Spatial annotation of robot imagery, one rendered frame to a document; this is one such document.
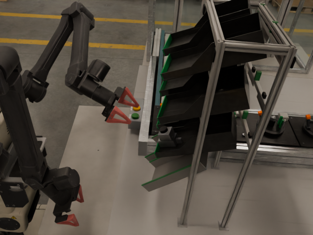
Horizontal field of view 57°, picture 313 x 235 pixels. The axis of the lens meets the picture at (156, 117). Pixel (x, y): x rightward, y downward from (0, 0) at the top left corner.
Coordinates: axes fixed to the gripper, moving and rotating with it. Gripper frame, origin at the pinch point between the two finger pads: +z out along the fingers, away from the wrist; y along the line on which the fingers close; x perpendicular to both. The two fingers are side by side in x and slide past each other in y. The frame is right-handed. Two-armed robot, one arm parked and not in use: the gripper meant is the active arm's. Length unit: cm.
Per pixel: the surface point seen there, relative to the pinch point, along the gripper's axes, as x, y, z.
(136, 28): 158, 380, -43
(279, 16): -21, 160, 66
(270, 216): 16, 5, 74
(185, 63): -26.1, 0.8, 5.1
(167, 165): 19.1, 4.5, 24.0
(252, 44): -44.2, -8.3, 14.3
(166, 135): -0.3, -1.7, 13.9
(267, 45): -45.6, -7.6, 17.5
